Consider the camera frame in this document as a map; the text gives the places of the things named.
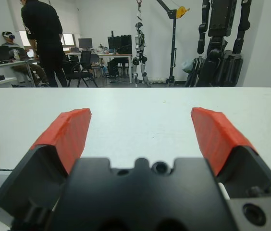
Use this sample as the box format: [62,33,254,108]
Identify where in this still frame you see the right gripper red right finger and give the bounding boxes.
[190,107,271,199]

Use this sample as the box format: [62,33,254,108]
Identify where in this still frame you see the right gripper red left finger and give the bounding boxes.
[0,108,92,218]

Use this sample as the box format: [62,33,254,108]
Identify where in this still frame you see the black folding cart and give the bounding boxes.
[185,57,206,88]

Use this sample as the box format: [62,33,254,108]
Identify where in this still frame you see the green plastic bag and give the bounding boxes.
[181,59,194,73]

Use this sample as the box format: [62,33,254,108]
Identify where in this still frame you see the white crumpled plastic sheet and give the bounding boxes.
[149,76,168,84]

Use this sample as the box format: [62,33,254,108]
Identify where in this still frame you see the black office chair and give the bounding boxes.
[106,57,129,81]
[67,50,99,88]

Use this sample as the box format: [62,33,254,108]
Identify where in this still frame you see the white desk with monitors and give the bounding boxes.
[65,51,134,84]

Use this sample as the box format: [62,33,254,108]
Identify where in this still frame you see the black computer monitor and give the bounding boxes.
[78,38,93,50]
[108,36,122,50]

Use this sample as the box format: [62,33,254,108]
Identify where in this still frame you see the black gantry crane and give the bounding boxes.
[156,0,191,87]

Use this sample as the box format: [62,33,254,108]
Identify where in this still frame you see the window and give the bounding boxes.
[20,31,80,52]

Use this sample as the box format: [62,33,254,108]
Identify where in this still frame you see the black laptop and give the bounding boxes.
[0,46,10,61]

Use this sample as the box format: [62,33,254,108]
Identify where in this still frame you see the seated person wearing headset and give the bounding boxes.
[0,31,50,88]

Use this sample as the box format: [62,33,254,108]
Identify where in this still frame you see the black backpack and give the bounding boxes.
[117,35,133,55]

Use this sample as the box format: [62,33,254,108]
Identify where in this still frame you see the man in black clothes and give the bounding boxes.
[21,0,68,88]

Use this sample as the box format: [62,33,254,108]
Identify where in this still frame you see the large black humanoid robot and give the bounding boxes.
[196,0,252,88]

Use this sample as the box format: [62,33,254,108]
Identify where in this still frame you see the small silver humanoid robot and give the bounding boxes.
[132,22,152,88]

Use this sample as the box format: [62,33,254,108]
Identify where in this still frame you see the yellow winch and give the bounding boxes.
[176,6,190,19]

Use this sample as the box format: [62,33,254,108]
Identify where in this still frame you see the hanging strap with red carabiner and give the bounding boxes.
[135,0,143,22]

